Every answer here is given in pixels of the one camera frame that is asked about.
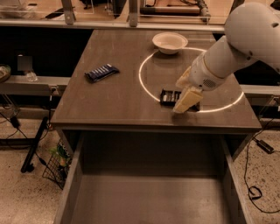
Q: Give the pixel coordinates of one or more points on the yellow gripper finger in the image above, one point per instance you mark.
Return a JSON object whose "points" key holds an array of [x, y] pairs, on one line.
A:
{"points": [[188, 98], [183, 80]]}

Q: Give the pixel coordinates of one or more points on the black rxbar chocolate wrapper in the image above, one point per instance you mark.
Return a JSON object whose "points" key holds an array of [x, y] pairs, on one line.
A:
{"points": [[169, 98]]}

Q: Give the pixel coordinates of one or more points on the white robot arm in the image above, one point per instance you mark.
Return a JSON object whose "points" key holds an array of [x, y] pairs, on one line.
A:
{"points": [[251, 33]]}

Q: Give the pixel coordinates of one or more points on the open grey top drawer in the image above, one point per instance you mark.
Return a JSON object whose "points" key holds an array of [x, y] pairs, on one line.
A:
{"points": [[152, 178]]}

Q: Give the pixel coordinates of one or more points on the white bowl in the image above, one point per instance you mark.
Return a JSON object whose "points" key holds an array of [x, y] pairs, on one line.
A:
{"points": [[169, 42]]}

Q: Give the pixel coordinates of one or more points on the blue snack bar wrapper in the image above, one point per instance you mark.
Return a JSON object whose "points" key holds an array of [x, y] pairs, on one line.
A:
{"points": [[101, 72]]}

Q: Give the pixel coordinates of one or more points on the grey side shelf left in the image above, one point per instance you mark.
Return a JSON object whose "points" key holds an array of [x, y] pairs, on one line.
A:
{"points": [[43, 86]]}

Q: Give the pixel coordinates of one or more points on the clear plastic water bottle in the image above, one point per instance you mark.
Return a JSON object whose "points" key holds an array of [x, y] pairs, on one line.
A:
{"points": [[24, 64]]}

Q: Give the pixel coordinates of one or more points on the black stand leg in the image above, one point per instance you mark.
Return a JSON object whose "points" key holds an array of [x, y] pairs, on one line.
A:
{"points": [[34, 144]]}

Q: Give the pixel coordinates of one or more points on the green bowl at left edge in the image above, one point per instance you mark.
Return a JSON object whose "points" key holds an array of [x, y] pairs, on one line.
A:
{"points": [[5, 73]]}

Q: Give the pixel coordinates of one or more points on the grey railing frame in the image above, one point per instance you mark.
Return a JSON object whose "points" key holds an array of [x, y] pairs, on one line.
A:
{"points": [[191, 15]]}

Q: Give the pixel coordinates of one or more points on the black wire basket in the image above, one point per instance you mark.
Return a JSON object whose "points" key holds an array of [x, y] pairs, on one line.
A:
{"points": [[57, 167]]}

